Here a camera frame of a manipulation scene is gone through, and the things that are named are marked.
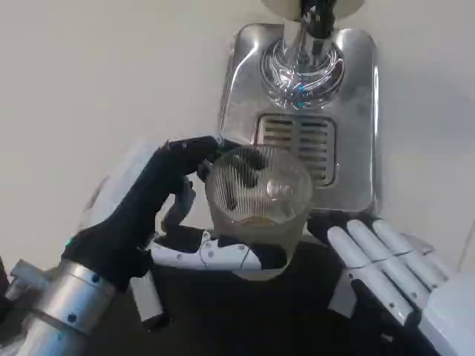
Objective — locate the clear ribbed glass cup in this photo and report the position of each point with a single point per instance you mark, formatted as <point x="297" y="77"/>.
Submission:
<point x="259" y="207"/>

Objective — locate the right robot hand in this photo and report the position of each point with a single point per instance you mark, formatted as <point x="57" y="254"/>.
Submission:
<point x="393" y="267"/>

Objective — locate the steel drip tray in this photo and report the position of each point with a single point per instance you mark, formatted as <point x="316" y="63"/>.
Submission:
<point x="356" y="111"/>

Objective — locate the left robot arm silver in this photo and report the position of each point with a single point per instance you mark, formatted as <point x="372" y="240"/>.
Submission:
<point x="70" y="293"/>

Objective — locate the black dispenser tap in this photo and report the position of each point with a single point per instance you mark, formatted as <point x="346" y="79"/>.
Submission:
<point x="319" y="18"/>

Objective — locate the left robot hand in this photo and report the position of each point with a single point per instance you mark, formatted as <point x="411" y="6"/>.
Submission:
<point x="144" y="207"/>

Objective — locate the drink dispenser with chrome column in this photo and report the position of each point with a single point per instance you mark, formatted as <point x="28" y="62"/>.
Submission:
<point x="293" y="66"/>

